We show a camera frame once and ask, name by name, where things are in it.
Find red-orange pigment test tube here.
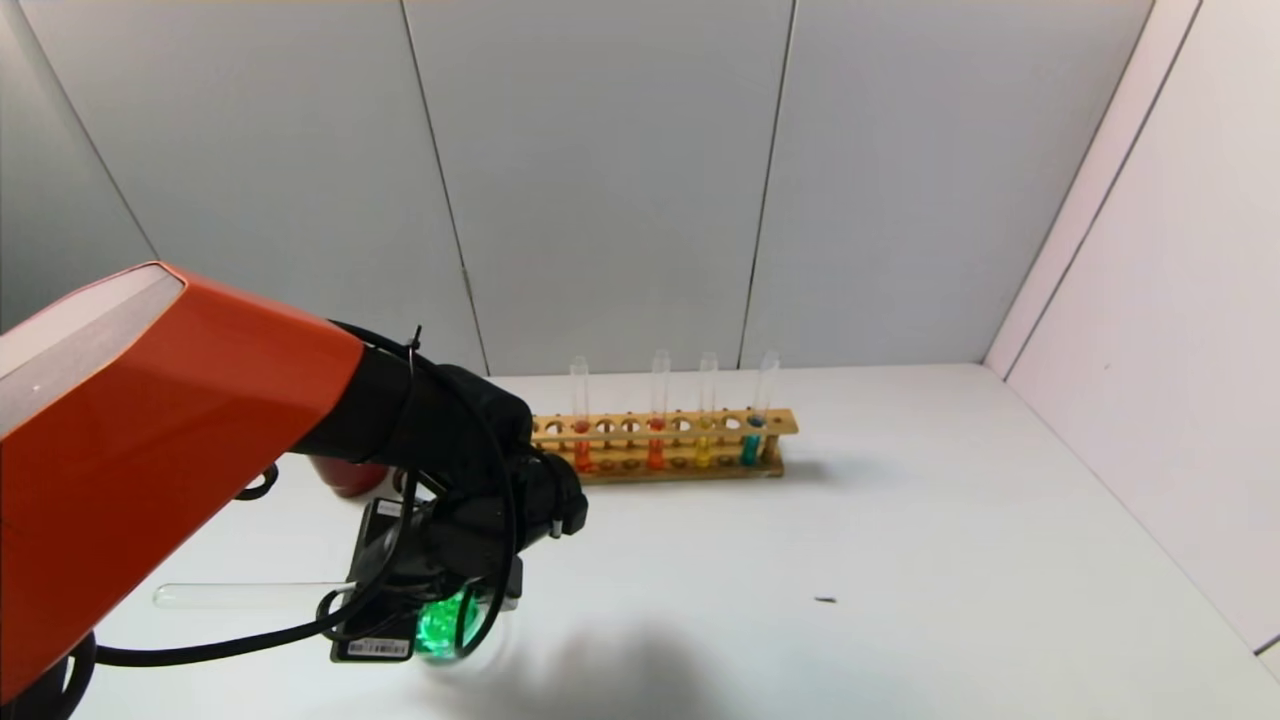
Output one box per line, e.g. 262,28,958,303
648,350,672,472

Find clear glass beaker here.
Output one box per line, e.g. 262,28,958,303
415,590,513,666

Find dark red plastic cup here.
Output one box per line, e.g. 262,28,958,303
310,455,391,499

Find orange pigment glass test tube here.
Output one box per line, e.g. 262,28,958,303
571,356,593,473

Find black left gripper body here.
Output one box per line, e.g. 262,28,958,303
330,497,444,663

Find yellow-green pigment test tube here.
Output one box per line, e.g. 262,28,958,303
153,582,359,611

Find wooden test tube rack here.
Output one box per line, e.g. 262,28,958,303
530,408,800,484

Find teal pigment glass test tube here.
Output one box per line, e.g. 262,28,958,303
740,351,780,468

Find yellow pigment glass test tube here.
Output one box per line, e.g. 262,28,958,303
694,352,719,470

